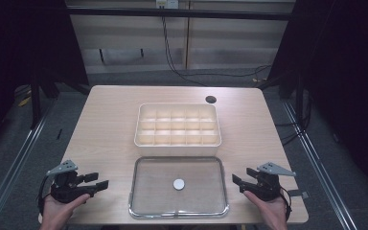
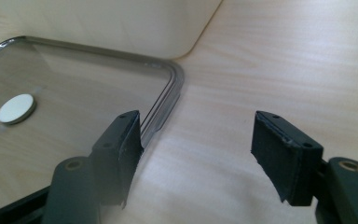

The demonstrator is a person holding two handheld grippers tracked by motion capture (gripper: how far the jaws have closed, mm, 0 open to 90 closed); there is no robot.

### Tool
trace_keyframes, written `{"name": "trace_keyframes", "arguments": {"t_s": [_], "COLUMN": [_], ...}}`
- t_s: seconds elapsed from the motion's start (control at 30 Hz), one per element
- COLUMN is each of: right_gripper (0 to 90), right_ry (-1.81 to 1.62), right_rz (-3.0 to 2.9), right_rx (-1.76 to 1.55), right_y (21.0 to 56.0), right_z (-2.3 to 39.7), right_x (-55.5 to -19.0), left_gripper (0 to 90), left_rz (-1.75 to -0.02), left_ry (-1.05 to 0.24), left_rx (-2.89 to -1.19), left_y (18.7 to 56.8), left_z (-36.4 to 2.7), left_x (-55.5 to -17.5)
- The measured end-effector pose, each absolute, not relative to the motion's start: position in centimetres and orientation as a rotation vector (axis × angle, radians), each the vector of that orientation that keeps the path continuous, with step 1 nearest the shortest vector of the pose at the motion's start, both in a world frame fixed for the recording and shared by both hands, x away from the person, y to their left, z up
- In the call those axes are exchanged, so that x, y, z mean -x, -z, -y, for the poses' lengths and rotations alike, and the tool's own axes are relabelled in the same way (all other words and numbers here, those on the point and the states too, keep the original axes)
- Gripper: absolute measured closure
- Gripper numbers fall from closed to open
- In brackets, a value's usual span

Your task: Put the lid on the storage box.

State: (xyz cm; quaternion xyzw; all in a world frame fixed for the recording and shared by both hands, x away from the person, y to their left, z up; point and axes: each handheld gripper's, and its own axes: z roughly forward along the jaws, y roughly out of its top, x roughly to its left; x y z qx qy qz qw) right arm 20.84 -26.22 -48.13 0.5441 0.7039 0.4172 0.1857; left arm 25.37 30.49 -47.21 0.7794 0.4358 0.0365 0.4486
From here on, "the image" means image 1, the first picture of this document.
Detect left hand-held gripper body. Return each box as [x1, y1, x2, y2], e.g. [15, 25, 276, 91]
[46, 159, 94, 204]

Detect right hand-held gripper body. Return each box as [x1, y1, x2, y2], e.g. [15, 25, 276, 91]
[251, 161, 297, 202]

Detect clear metal-rimmed tray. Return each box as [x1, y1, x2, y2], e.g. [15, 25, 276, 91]
[127, 155, 230, 220]

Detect person's left hand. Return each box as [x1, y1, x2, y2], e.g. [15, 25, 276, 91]
[39, 193, 91, 230]

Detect person's right hand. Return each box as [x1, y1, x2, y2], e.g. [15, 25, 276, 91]
[243, 190, 289, 230]

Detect white compartment storage box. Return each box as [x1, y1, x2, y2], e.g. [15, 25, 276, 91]
[133, 102, 222, 157]

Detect black metal stand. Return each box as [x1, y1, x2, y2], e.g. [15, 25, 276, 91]
[29, 75, 43, 130]
[294, 75, 305, 124]

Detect yellow object on floor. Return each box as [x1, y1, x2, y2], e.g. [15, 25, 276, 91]
[17, 96, 33, 108]

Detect black curtain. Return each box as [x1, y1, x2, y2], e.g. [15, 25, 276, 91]
[266, 0, 368, 180]
[0, 0, 90, 154]

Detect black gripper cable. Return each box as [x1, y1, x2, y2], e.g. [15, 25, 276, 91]
[36, 175, 51, 215]
[280, 187, 293, 222]

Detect grey strap tag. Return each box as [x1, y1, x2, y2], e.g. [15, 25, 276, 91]
[287, 189, 310, 200]

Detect metal floor rail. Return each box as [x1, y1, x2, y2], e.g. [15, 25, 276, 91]
[0, 99, 57, 230]
[282, 100, 360, 230]

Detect black floor cables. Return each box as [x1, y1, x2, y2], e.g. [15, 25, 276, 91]
[274, 92, 312, 148]

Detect black hanging cable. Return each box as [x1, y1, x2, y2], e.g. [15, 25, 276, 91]
[161, 15, 273, 87]

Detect black horizontal frame bar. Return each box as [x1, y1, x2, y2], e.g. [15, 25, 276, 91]
[66, 7, 296, 21]

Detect white wall socket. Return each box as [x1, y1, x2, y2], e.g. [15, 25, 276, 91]
[155, 0, 180, 10]

